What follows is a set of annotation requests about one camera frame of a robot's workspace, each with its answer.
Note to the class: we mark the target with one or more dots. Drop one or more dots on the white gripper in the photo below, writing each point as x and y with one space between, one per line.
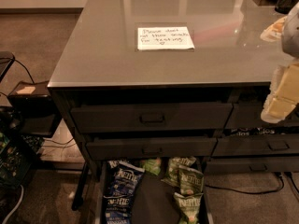
291 34

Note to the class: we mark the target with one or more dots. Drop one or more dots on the green rice chip bag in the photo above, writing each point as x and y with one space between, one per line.
152 165

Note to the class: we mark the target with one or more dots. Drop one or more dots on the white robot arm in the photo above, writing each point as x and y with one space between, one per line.
286 30

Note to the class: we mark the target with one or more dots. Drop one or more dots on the dark top right drawer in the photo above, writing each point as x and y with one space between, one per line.
249 116

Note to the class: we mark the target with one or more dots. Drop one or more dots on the dark drawer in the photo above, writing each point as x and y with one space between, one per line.
252 165
257 145
150 117
138 148
249 116

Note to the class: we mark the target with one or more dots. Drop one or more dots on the dark snack bags in drawer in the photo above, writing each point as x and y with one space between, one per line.
262 131

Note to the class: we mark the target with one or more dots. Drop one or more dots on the dark middle right drawer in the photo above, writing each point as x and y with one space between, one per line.
257 145

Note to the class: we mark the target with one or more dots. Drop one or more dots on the dark bottom right drawer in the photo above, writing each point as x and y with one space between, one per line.
252 165

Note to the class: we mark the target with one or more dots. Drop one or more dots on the dark top left drawer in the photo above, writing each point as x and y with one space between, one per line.
150 117

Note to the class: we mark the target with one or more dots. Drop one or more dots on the dark middle left drawer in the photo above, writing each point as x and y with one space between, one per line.
138 148

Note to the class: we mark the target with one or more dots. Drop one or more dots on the green Kettle bag middle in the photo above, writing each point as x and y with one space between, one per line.
191 181

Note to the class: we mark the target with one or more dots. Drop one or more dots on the green kettle bag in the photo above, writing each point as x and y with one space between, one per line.
171 173
191 181
189 207

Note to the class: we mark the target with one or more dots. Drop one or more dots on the green Kettle bag rear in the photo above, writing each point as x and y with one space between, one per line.
171 173

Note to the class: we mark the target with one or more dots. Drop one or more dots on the green Kettle bag front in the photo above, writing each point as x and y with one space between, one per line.
189 207

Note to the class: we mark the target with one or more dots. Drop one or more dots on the blue Kettle chip bag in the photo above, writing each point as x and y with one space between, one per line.
124 184

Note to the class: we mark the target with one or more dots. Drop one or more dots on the blue Kettle bag rear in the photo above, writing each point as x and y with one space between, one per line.
113 164

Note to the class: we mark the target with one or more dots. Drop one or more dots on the blue Kettle bag front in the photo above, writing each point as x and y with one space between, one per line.
118 210

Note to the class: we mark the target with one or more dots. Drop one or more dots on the white handwritten paper note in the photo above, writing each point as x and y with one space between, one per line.
161 38

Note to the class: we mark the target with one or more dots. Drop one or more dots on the black box with label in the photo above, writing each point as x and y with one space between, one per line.
38 111

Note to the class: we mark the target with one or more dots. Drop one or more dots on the green crate of snacks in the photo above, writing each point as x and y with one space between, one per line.
16 158

